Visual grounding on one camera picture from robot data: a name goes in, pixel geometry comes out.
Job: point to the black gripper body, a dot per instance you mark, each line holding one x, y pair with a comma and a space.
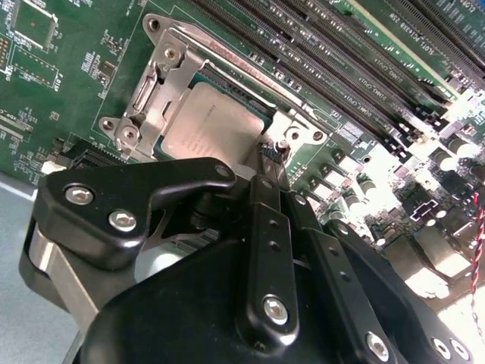
170, 322

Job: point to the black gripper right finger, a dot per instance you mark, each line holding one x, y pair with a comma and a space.
326, 261

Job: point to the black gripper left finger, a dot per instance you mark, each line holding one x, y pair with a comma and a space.
113, 197

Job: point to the silver CPU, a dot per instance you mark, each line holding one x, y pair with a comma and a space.
212, 121

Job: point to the metal socket cover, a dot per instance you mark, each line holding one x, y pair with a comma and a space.
172, 85

